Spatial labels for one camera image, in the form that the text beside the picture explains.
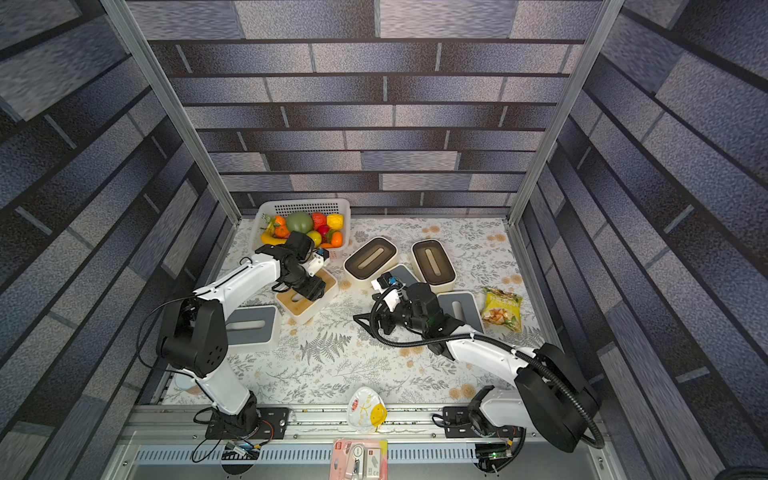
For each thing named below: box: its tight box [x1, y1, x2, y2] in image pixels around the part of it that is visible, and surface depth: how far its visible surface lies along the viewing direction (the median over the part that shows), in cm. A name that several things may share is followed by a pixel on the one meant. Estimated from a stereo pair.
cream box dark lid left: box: [343, 236, 399, 290], surface depth 102 cm
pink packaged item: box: [330, 438, 389, 480], surface depth 69 cm
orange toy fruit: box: [331, 232, 343, 248], surface depth 109 cm
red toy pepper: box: [312, 212, 327, 230], surface depth 112 cm
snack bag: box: [482, 287, 523, 333], surface depth 92 cm
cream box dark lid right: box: [411, 239, 457, 293], surface depth 102 cm
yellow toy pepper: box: [326, 213, 345, 230], surface depth 113 cm
